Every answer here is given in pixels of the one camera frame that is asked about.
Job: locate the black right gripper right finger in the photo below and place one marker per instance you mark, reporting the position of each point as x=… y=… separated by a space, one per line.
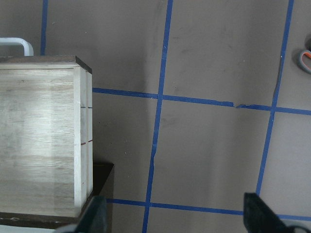
x=259 y=218

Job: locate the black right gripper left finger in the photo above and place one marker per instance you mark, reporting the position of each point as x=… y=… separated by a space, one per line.
x=93 y=220

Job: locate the grey orange handled scissors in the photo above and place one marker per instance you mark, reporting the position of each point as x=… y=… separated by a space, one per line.
x=304 y=58

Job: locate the dark brown drawer cabinet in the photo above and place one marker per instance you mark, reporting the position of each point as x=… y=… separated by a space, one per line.
x=102 y=179

